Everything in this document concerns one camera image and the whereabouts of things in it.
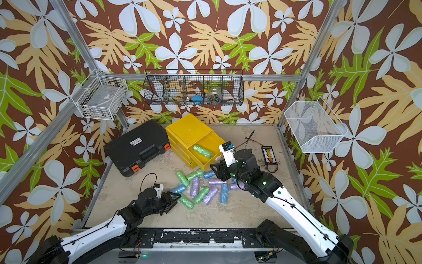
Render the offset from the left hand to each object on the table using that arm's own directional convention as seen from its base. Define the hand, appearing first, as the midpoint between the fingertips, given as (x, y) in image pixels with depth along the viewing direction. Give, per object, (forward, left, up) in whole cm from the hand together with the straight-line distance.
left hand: (182, 196), depth 82 cm
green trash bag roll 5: (+4, -11, -3) cm, 12 cm away
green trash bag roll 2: (-2, -3, -2) cm, 4 cm away
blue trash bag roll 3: (+2, -21, -2) cm, 22 cm away
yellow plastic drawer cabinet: (+23, -6, +16) cm, 29 cm away
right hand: (+8, -16, +20) cm, 27 cm away
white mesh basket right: (+28, -68, +22) cm, 76 cm away
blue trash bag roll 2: (+14, -13, -3) cm, 19 cm away
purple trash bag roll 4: (+7, -27, -3) cm, 28 cm away
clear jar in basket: (+52, -17, +23) cm, 59 cm away
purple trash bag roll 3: (+2, -14, -4) cm, 15 cm away
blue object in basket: (+49, -7, +23) cm, 54 cm away
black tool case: (+25, +34, +2) cm, 42 cm away
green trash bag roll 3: (+11, +1, -3) cm, 12 cm away
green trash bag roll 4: (+15, -7, -3) cm, 17 cm away
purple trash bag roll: (+6, -6, -4) cm, 9 cm away
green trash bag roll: (+19, -11, +12) cm, 25 cm away
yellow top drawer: (+28, -15, +9) cm, 33 cm away
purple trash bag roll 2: (+9, -18, -2) cm, 20 cm away
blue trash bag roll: (+6, +2, -4) cm, 7 cm away
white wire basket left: (+43, +44, +28) cm, 68 cm away
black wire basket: (+57, -5, +26) cm, 63 cm away
